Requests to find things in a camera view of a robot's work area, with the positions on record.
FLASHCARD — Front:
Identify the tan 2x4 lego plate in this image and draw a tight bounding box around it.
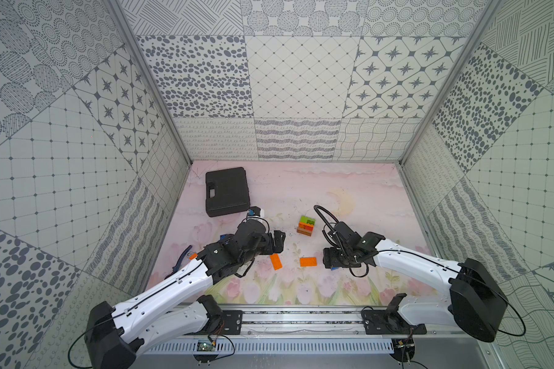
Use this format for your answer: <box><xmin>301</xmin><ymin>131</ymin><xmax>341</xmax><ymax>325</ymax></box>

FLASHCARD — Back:
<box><xmin>296</xmin><ymin>228</ymin><xmax>312</xmax><ymax>237</ymax></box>

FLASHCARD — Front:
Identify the aluminium front rail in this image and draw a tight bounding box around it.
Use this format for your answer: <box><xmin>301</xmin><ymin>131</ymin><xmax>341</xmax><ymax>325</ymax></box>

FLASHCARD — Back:
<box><xmin>114</xmin><ymin>303</ymin><xmax>495</xmax><ymax>340</ymax></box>

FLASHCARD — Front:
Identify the orange 2x4 lego plate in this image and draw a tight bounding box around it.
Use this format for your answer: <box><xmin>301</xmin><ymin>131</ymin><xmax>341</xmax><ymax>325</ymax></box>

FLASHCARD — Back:
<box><xmin>298</xmin><ymin>222</ymin><xmax>314</xmax><ymax>232</ymax></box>

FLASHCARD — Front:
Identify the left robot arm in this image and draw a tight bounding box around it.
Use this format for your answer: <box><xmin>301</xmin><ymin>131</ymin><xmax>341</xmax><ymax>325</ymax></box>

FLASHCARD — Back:
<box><xmin>80</xmin><ymin>218</ymin><xmax>286</xmax><ymax>368</ymax></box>

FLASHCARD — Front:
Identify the green long lego brick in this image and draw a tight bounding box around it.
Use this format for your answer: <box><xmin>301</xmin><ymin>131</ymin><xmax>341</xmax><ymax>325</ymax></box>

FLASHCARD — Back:
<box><xmin>299</xmin><ymin>216</ymin><xmax>315</xmax><ymax>224</ymax></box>

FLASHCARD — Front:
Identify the black plastic case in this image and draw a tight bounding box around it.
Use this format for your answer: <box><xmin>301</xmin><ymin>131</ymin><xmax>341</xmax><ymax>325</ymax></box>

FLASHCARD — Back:
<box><xmin>206</xmin><ymin>167</ymin><xmax>251</xmax><ymax>218</ymax></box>

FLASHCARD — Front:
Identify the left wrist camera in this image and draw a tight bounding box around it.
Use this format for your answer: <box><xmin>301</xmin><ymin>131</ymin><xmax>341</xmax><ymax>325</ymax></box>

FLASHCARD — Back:
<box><xmin>246</xmin><ymin>206</ymin><xmax>264</xmax><ymax>219</ymax></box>

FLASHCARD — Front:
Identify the green circuit board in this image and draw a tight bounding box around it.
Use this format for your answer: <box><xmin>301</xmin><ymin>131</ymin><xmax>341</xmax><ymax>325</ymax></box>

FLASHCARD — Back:
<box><xmin>194</xmin><ymin>340</ymin><xmax>217</xmax><ymax>355</ymax></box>

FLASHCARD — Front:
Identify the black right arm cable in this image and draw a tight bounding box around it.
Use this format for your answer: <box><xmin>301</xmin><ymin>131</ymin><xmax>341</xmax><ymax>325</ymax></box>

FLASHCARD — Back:
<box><xmin>313</xmin><ymin>204</ymin><xmax>347</xmax><ymax>245</ymax></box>

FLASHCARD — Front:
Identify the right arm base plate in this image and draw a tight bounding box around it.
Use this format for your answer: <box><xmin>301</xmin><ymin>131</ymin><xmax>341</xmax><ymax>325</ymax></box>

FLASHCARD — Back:
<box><xmin>361</xmin><ymin>307</ymin><xmax>427</xmax><ymax>336</ymax></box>

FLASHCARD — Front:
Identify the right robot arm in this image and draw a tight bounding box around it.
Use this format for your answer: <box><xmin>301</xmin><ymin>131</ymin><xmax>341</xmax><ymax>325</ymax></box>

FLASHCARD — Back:
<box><xmin>323</xmin><ymin>235</ymin><xmax>508</xmax><ymax>343</ymax></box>

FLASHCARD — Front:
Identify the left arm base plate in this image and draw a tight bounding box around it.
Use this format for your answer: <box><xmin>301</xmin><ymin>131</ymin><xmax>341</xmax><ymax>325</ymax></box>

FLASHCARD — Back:
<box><xmin>184</xmin><ymin>310</ymin><xmax>244</xmax><ymax>336</ymax></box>

